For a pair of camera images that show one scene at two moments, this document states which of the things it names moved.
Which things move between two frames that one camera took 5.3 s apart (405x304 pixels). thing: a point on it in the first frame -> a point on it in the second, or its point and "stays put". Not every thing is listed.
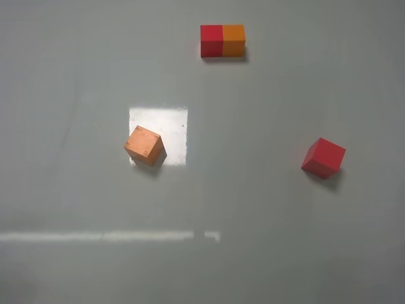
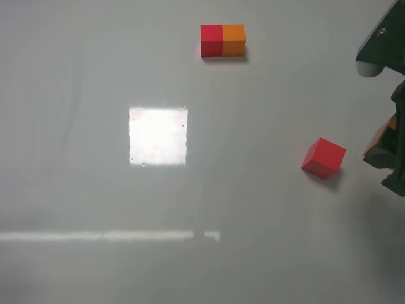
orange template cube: x=233 y=40 stays put
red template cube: x=211 y=40 stays put
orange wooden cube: x=145 y=146 -> x=386 y=137
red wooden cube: x=323 y=158 stays put
